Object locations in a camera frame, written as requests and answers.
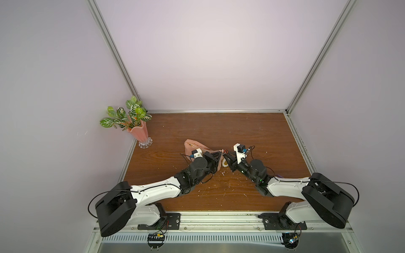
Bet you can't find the plush cat keychain decoration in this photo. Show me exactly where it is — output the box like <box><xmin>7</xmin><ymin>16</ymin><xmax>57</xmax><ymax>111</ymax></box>
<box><xmin>221</xmin><ymin>158</ymin><xmax>229</xmax><ymax>168</ymax></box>

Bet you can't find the pink corduroy pencil bag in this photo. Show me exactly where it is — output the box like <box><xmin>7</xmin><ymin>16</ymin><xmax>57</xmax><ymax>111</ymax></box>
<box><xmin>184</xmin><ymin>139</ymin><xmax>221</xmax><ymax>161</ymax></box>

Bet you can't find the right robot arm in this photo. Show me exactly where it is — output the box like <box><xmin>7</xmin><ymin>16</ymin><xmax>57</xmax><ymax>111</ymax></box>
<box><xmin>224</xmin><ymin>152</ymin><xmax>357</xmax><ymax>229</ymax></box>

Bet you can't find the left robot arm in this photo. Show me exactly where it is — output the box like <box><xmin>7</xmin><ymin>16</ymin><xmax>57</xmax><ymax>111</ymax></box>
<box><xmin>95</xmin><ymin>151</ymin><xmax>222</xmax><ymax>237</ymax></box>

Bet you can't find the pink vase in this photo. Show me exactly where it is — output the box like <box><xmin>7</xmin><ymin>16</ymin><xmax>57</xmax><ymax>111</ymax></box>
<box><xmin>127</xmin><ymin>121</ymin><xmax>153</xmax><ymax>149</ymax></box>

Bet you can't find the right circuit board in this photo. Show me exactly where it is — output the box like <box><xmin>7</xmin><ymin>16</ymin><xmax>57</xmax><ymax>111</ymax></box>
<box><xmin>281</xmin><ymin>233</ymin><xmax>300</xmax><ymax>249</ymax></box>

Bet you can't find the circuit board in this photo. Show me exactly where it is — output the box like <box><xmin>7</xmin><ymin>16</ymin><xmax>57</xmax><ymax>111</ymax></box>
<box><xmin>281</xmin><ymin>233</ymin><xmax>300</xmax><ymax>249</ymax></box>
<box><xmin>147</xmin><ymin>233</ymin><xmax>166</xmax><ymax>250</ymax></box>

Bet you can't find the left circuit board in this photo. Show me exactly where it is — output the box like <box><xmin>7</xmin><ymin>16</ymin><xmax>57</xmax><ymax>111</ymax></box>
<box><xmin>147</xmin><ymin>233</ymin><xmax>166</xmax><ymax>250</ymax></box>

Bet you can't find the green artificial plant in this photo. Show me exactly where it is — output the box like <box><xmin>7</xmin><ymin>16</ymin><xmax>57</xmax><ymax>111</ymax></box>
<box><xmin>100</xmin><ymin>96</ymin><xmax>152</xmax><ymax>130</ymax></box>

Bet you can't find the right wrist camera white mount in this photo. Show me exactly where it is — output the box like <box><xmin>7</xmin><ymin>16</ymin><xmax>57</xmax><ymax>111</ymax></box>
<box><xmin>233</xmin><ymin>143</ymin><xmax>248</xmax><ymax>164</ymax></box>

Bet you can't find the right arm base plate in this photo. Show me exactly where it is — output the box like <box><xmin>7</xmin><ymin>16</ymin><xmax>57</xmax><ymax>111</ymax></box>
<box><xmin>258</xmin><ymin>213</ymin><xmax>308</xmax><ymax>230</ymax></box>

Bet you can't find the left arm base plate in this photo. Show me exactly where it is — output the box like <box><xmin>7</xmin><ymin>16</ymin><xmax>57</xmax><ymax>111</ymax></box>
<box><xmin>137</xmin><ymin>213</ymin><xmax>181</xmax><ymax>231</ymax></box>

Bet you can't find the aluminium front rail frame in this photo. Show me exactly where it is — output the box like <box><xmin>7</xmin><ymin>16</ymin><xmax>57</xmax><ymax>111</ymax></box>
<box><xmin>84</xmin><ymin>211</ymin><xmax>364</xmax><ymax>253</ymax></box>

